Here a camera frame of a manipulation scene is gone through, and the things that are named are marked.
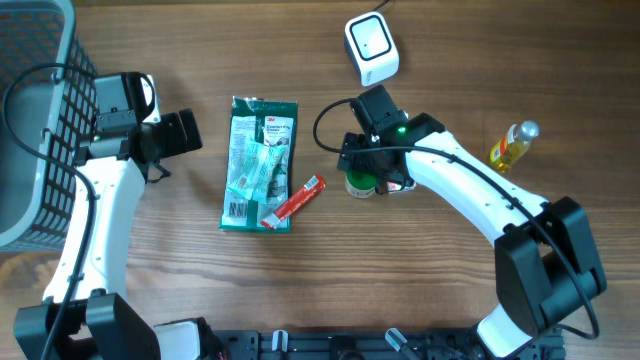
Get red juice carton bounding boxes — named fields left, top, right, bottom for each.
left=376, top=180, right=417, bottom=195

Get green white round can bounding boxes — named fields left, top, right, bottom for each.
left=345, top=171, right=377, bottom=199

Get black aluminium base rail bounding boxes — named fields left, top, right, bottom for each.
left=199, top=314, right=566, bottom=360

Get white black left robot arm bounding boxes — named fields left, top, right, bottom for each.
left=14, top=109, right=224, bottom=359

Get red snack stick packet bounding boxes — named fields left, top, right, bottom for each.
left=260, top=174, right=326, bottom=230

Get yellow dish soap bottle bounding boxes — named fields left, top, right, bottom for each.
left=487, top=120, right=540, bottom=173

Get green white 3M package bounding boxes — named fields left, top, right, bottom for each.
left=219, top=97, right=298, bottom=232

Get white barcode scanner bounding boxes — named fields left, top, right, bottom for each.
left=344, top=11, right=400, bottom=87

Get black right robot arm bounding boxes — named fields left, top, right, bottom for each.
left=338, top=85, right=607, bottom=359

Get light green wipes packet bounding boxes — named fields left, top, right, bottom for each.
left=228, top=140, right=286, bottom=204

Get grey plastic shopping basket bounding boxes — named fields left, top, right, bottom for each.
left=1, top=0, right=98, bottom=252

